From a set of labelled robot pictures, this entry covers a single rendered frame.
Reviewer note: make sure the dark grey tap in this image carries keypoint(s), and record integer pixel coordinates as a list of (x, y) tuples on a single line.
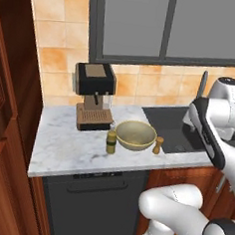
[(202, 84)]

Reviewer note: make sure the dark grey dishwasher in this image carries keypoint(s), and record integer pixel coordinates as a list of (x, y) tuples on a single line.
[(92, 214)]

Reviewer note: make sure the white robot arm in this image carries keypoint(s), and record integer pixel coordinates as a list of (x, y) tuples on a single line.
[(172, 210)]

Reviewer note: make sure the beige mixing bowl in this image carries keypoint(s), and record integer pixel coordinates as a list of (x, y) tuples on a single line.
[(135, 137)]

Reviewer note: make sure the dark grey framed window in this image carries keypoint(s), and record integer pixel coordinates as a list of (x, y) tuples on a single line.
[(136, 24)]

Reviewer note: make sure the brown wooden cabinet door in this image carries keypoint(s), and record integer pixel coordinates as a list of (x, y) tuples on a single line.
[(181, 177)]

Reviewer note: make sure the small wooden shaker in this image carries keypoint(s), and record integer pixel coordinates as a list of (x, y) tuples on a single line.
[(158, 146)]

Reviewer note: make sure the tall brown wooden cabinet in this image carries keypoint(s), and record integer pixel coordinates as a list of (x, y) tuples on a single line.
[(8, 131)]

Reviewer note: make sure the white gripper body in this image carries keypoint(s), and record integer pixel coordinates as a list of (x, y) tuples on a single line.
[(187, 118)]

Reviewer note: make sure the olive green bottle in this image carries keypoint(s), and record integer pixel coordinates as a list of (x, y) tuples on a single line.
[(111, 143)]

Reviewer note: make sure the black and brown coffee machine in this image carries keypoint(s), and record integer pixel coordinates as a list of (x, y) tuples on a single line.
[(93, 84)]

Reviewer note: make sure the dark grey sink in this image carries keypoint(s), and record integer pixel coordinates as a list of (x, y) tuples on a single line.
[(165, 126)]

